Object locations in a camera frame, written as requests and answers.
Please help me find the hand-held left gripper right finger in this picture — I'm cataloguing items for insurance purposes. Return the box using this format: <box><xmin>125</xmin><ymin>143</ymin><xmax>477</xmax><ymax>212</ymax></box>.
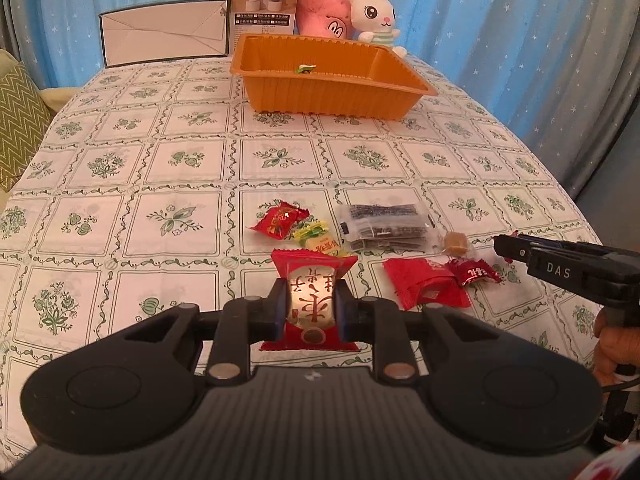
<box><xmin>334</xmin><ymin>280</ymin><xmax>501</xmax><ymax>385</ymax></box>

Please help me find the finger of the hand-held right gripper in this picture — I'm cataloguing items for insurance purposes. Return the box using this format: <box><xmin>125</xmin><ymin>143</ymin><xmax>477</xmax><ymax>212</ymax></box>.
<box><xmin>509</xmin><ymin>230</ymin><xmax>566</xmax><ymax>247</ymax></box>
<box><xmin>493</xmin><ymin>234</ymin><xmax>533</xmax><ymax>266</ymax></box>

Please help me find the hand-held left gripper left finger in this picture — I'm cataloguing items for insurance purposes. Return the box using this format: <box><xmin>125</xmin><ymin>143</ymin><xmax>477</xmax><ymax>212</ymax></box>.
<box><xmin>120</xmin><ymin>277</ymin><xmax>293</xmax><ymax>386</ymax></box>

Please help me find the small red white candy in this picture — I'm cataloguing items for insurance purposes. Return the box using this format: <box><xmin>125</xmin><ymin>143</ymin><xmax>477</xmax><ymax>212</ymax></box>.
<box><xmin>446</xmin><ymin>256</ymin><xmax>502</xmax><ymax>288</ymax></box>

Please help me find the red snack packet round window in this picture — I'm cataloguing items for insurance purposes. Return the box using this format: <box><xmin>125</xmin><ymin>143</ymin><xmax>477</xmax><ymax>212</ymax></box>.
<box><xmin>259</xmin><ymin>249</ymin><xmax>362</xmax><ymax>352</ymax></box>

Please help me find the shiny red gold candy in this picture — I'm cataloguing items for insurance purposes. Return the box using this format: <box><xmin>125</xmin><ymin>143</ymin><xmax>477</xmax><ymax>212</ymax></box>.
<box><xmin>250</xmin><ymin>201</ymin><xmax>311</xmax><ymax>240</ymax></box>

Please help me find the clear packet of dark snacks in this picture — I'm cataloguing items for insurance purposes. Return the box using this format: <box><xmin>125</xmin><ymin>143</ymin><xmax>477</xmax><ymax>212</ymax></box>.
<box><xmin>336</xmin><ymin>201</ymin><xmax>436</xmax><ymax>253</ymax></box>

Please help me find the orange plastic tray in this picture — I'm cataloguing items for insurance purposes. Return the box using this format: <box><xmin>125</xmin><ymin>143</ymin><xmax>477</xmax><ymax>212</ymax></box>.
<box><xmin>230</xmin><ymin>33</ymin><xmax>439</xmax><ymax>122</ymax></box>

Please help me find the person's right hand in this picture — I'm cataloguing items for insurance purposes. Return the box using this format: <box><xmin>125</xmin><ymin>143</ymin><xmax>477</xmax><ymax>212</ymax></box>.
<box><xmin>594</xmin><ymin>307</ymin><xmax>640</xmax><ymax>386</ymax></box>

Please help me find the brown candy in clear wrapper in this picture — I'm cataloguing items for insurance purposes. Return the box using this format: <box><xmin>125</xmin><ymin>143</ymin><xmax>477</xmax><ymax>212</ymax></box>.
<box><xmin>440</xmin><ymin>231</ymin><xmax>476</xmax><ymax>256</ymax></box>

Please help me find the yellow snack packet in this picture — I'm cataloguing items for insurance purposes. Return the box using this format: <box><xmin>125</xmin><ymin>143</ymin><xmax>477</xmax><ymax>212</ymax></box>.
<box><xmin>305</xmin><ymin>234</ymin><xmax>348</xmax><ymax>258</ymax></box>

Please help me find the plain red snack packet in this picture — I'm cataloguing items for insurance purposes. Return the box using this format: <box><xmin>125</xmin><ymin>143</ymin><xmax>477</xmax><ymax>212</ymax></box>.
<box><xmin>383</xmin><ymin>256</ymin><xmax>472</xmax><ymax>310</ymax></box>

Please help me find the yellow green wrapped candy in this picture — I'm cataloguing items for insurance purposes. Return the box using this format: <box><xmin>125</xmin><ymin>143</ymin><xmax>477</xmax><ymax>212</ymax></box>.
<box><xmin>292</xmin><ymin>220</ymin><xmax>328</xmax><ymax>243</ymax></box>

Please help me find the floral checked tablecloth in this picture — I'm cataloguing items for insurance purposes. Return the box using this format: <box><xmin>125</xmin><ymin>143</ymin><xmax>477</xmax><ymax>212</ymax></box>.
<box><xmin>0</xmin><ymin>52</ymin><xmax>608</xmax><ymax>466</ymax></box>

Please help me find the blue star curtain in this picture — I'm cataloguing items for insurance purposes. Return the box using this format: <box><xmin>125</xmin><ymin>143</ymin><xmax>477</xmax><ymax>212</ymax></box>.
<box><xmin>0</xmin><ymin>0</ymin><xmax>640</xmax><ymax>201</ymax></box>

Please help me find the white bunny plush toy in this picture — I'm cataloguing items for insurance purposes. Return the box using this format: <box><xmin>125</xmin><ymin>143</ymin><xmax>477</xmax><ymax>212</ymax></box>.
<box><xmin>342</xmin><ymin>0</ymin><xmax>408</xmax><ymax>59</ymax></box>

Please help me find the pink plush toy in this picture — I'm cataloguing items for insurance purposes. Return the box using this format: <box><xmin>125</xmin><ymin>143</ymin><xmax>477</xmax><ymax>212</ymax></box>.
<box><xmin>295</xmin><ymin>0</ymin><xmax>357</xmax><ymax>41</ymax></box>

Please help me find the beige product box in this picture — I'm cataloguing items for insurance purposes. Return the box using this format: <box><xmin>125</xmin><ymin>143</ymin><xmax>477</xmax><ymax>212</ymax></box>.
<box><xmin>230</xmin><ymin>0</ymin><xmax>302</xmax><ymax>55</ymax></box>

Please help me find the green chevron cushion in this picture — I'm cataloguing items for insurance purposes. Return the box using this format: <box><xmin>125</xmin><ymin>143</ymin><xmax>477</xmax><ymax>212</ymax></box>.
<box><xmin>0</xmin><ymin>62</ymin><xmax>53</xmax><ymax>193</ymax></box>

